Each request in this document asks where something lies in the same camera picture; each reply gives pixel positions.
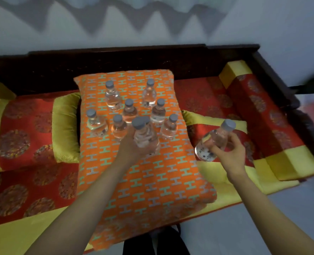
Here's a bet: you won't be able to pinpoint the orange patterned cloth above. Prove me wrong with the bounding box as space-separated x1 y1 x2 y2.
73 69 218 251

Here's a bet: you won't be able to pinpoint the red yellow silk pillow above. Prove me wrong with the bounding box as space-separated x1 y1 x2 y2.
181 109 301 196
0 92 81 174

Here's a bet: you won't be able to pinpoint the person's left forearm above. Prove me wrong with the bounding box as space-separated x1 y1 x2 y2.
25 159 132 255

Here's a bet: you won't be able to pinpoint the grey-capped water bottle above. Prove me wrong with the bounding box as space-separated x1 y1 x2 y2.
195 119 237 162
131 116 161 157

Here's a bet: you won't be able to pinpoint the person's right forearm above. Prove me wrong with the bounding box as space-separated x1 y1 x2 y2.
227 171 314 255

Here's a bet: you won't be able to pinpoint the group of clear water bottles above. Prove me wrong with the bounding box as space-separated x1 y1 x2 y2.
86 78 179 140

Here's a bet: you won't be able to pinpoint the person's left hand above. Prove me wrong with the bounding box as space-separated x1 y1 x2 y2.
117 124 160 168

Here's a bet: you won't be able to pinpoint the person's black trousers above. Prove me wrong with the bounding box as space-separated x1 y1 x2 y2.
123 225 191 255

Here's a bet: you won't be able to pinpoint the person's right hand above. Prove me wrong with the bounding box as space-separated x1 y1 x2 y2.
203 131 247 181

